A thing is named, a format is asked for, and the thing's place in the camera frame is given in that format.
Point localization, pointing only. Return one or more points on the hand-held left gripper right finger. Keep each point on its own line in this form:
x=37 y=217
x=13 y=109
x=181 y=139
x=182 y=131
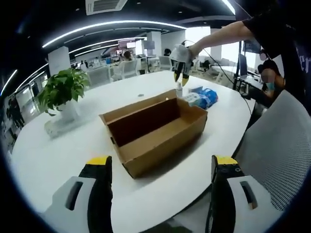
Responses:
x=223 y=194

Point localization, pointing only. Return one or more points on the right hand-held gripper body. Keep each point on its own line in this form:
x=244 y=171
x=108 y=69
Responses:
x=180 y=54

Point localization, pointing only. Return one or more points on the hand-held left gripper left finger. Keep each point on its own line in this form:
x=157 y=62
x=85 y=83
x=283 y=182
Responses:
x=99 y=189

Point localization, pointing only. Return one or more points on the small white bottle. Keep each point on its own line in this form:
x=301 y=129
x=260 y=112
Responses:
x=179 y=91

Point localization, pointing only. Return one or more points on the white blue wet wipes pack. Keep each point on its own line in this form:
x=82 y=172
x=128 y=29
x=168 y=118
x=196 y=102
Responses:
x=192 y=97

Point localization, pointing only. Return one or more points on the blue soft tissue pack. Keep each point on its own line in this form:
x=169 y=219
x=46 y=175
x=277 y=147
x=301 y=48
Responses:
x=210 y=95

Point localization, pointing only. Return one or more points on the brown cardboard shoe box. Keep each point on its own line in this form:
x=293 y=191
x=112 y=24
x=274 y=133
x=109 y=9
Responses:
x=155 y=136

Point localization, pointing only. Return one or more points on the white office chair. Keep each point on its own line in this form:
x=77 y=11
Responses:
x=128 y=69

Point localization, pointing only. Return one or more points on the black computer monitor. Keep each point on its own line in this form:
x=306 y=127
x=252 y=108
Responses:
x=243 y=65

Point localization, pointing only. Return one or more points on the curved ceiling light strip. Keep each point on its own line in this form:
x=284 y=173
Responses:
x=229 y=5
x=109 y=23

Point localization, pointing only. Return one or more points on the grey mesh office chair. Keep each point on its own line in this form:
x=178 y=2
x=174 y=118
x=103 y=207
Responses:
x=279 y=145

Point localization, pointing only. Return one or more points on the ceiling air conditioner vent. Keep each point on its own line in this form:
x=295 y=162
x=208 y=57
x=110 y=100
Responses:
x=105 y=6

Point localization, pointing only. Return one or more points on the person in black shirt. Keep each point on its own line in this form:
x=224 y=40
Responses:
x=279 y=31

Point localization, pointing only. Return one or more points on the green plant in white pot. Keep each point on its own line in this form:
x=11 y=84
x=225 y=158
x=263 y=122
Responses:
x=63 y=87

